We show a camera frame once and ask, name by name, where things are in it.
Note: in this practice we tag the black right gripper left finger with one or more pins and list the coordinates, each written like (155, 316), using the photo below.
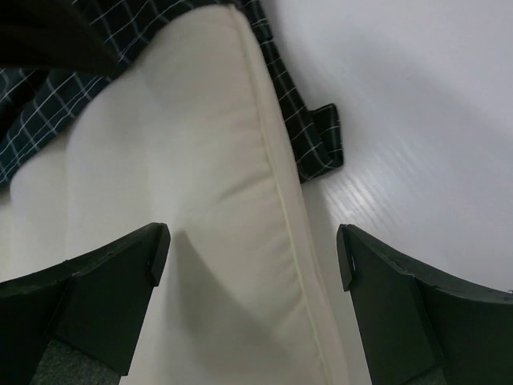
(78, 322)

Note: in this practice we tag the cream white pillow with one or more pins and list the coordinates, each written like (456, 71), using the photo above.
(192, 136)

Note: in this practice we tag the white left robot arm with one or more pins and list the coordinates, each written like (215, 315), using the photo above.
(52, 35)

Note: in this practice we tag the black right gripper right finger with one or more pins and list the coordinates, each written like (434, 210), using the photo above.
(420, 325)

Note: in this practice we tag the dark plaid pillowcase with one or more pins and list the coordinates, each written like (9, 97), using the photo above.
(36, 106)

